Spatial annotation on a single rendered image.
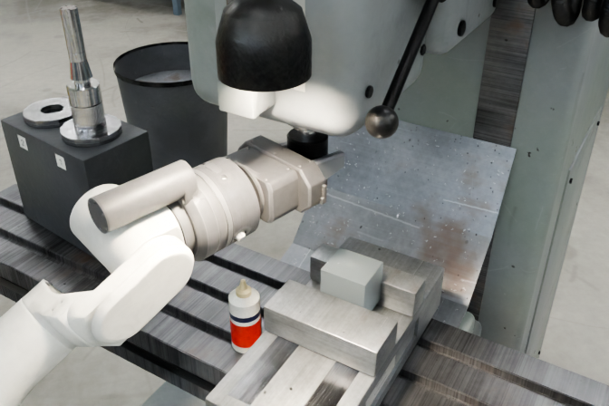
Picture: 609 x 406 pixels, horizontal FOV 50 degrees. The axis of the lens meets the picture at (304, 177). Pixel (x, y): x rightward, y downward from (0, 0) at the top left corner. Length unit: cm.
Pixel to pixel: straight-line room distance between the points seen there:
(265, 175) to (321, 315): 20
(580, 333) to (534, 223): 138
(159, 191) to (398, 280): 36
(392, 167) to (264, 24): 68
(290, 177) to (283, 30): 25
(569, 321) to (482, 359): 161
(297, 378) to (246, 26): 44
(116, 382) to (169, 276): 162
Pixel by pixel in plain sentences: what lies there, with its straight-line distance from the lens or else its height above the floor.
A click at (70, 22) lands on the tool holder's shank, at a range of 97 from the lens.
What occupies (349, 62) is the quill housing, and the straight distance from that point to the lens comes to 58.
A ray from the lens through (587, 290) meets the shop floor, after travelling 267.
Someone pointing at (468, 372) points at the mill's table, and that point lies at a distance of 89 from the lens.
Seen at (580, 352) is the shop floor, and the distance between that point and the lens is 241.
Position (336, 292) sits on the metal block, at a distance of 80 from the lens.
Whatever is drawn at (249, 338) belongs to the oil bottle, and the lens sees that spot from 87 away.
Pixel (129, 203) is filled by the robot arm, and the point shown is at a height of 129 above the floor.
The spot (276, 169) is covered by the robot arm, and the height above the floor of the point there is 125.
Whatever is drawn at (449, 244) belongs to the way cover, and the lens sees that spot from 108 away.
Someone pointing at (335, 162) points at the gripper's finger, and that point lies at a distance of 74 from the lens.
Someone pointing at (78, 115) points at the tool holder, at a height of 119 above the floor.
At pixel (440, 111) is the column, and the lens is 108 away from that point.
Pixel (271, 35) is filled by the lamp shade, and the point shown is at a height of 145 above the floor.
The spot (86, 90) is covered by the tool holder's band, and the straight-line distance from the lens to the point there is 100.
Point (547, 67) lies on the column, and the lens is 101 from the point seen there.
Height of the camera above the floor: 160
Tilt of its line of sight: 31 degrees down
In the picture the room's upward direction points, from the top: straight up
